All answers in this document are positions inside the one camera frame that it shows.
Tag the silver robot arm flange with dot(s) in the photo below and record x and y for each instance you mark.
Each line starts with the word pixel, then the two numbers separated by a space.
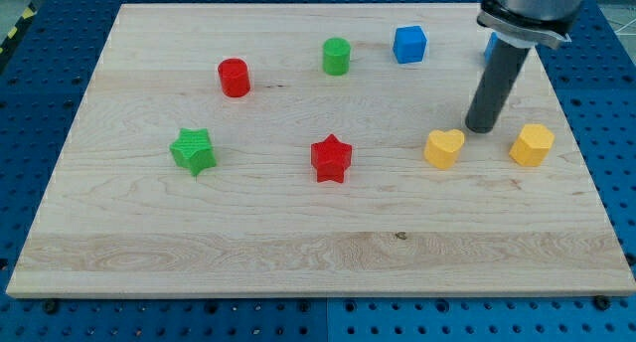
pixel 526 23

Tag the red cylinder block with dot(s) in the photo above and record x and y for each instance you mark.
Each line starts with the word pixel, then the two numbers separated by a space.
pixel 234 77

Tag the green star block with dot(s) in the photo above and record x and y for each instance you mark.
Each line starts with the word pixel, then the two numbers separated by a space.
pixel 193 150

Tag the light wooden board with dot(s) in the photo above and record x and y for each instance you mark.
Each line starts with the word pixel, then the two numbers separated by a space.
pixel 119 219

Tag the blue block behind rod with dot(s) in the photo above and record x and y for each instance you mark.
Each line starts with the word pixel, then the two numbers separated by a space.
pixel 493 39

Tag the blue cube block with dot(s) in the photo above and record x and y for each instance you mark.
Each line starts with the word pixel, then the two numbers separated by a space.
pixel 409 44

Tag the green cylinder block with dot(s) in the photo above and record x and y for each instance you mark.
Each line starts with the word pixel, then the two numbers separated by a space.
pixel 336 56

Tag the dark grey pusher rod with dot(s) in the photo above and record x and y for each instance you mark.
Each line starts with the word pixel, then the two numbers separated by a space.
pixel 495 86

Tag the red star block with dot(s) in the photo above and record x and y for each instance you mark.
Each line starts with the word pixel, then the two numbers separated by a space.
pixel 331 158

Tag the yellow heart block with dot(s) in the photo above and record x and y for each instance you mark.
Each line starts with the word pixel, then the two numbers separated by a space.
pixel 442 148

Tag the yellow hexagon block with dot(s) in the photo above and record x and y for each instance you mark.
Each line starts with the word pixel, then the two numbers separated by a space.
pixel 532 145

